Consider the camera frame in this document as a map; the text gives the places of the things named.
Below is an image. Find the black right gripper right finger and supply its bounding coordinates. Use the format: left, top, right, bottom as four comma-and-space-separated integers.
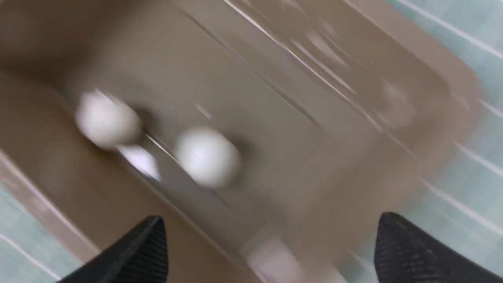
374, 212, 503, 283

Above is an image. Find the white ping-pong ball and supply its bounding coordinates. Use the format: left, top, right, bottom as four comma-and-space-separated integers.
74, 88, 143, 150
174, 127, 241, 189

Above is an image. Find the olive green plastic bin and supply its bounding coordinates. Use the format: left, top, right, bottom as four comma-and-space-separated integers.
0, 0, 486, 283

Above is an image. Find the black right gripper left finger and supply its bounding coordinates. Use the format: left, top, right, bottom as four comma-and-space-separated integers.
59, 215, 169, 283

